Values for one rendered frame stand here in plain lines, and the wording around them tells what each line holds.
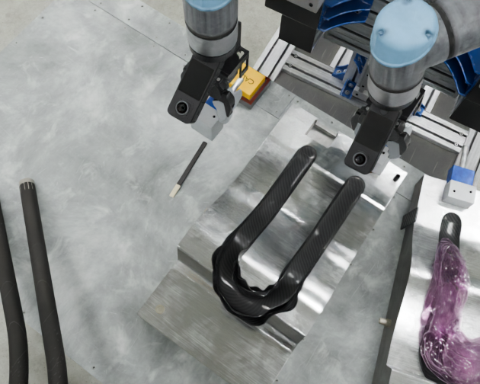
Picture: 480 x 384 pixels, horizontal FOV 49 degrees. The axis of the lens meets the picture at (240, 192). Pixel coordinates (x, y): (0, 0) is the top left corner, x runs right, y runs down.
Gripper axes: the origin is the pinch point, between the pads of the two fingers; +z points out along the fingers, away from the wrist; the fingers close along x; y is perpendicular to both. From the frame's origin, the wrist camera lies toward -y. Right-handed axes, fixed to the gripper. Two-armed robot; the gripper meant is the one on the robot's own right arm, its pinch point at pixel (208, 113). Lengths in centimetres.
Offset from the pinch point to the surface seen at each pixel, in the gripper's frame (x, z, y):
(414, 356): -53, 8, -14
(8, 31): 123, 95, 23
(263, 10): 44, 95, 93
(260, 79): -0.1, 11.4, 17.8
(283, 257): -25.9, 3.1, -13.9
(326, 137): -19.2, 8.7, 13.0
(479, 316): -59, 6, -2
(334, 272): -34.5, 4.9, -10.4
